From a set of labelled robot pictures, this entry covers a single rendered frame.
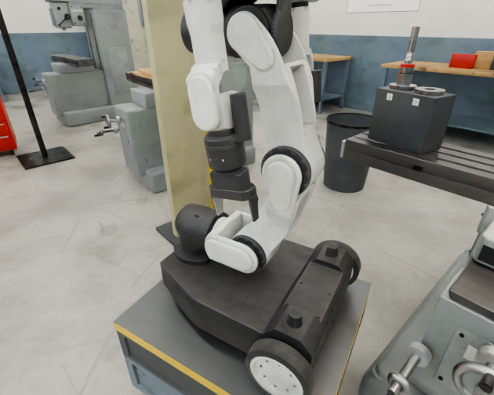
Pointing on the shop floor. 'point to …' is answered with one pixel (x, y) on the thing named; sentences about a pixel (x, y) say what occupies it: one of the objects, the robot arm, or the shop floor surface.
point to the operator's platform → (218, 349)
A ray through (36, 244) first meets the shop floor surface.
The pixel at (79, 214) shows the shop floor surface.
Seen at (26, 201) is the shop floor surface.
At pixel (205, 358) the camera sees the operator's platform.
